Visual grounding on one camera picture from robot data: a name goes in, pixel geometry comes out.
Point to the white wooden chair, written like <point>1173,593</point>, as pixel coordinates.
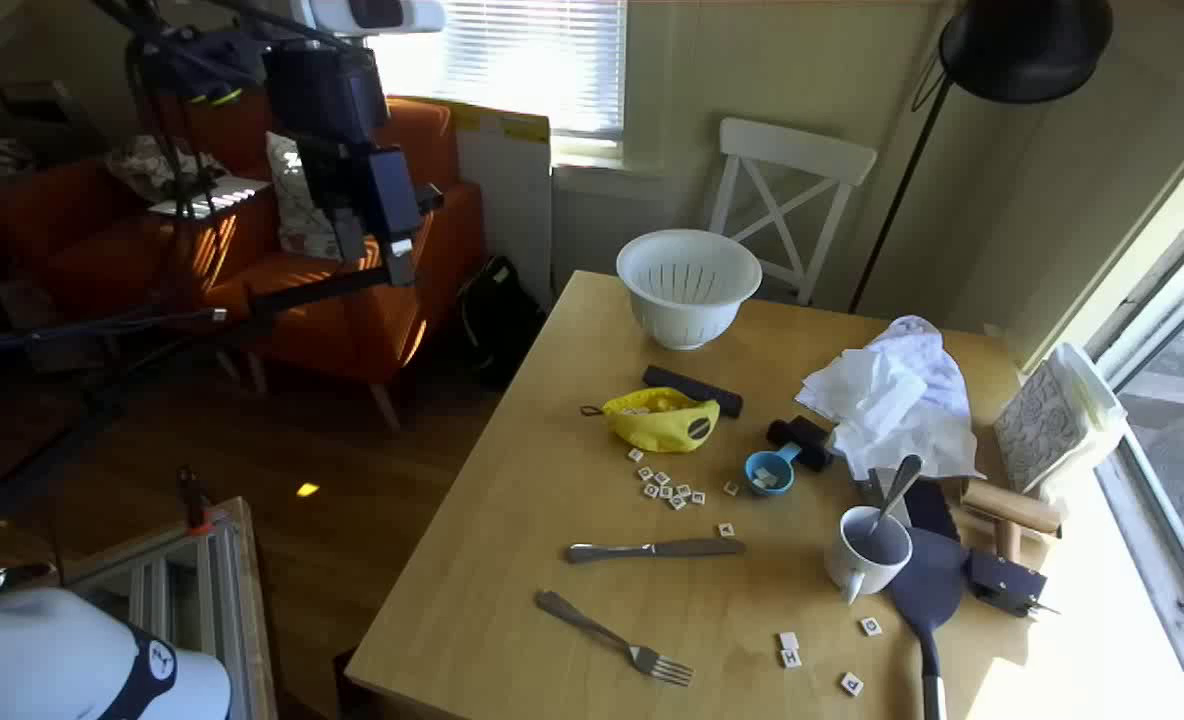
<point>783,192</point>

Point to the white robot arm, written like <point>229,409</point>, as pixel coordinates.
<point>60,656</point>

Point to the black power adapter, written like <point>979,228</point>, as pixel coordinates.
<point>1006,580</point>

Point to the white ceramic mug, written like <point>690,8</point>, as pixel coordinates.
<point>868,552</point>

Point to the silver table knife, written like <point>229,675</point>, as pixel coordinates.
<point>707,544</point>

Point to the black spatula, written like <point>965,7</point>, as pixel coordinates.
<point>924,598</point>

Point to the black bag on floor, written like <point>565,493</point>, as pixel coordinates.
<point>500,323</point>

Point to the pile of letter tiles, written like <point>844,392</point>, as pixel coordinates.
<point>674,493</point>

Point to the black floor lamp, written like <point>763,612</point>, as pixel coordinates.
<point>1006,54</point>

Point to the crumpled white plastic bag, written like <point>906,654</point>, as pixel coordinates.
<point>896,399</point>

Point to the metal spoon in mug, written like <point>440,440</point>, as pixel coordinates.
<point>901,481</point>

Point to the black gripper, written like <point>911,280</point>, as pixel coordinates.
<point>331,101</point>

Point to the orange sofa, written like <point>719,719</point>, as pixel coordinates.
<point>95,249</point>

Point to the black camera tripod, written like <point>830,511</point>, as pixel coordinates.
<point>200,66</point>

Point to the white plastic container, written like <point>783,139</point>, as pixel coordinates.
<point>1058,424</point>

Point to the white plastic colander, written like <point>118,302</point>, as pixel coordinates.
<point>687,286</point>

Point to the black rectangular bar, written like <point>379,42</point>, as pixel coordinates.
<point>698,389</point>

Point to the small blue measuring cup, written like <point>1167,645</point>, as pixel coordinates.
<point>773,471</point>

